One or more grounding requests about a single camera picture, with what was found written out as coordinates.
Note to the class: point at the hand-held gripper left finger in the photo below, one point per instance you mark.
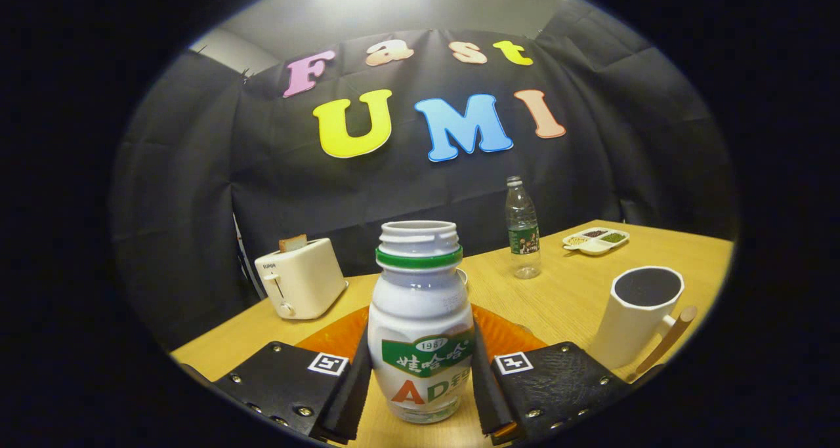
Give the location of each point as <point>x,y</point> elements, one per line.
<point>351,395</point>

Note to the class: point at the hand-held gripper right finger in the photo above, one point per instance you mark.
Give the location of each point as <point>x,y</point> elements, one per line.
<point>489,395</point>

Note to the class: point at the clear plastic water bottle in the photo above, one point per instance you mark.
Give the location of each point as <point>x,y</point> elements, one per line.
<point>523,225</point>

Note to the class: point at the wooden table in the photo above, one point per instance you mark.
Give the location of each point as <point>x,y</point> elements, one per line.
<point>558,304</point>

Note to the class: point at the white toaster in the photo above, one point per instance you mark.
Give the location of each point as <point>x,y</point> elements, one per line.
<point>308,277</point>

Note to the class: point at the brown bread slice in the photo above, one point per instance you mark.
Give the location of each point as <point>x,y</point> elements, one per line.
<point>293,243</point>

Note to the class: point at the yellow beans pile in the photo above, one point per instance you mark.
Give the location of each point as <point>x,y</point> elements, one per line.
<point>577,241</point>

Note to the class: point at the white divided dish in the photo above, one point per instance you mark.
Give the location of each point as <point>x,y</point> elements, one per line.
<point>594,247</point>

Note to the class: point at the dark red beans pile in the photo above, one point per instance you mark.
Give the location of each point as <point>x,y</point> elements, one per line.
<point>594,233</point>

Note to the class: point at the green beans pile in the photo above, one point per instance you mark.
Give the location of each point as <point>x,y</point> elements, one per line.
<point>613,237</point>

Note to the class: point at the black backdrop cloth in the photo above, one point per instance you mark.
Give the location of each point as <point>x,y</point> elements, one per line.
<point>197,172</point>

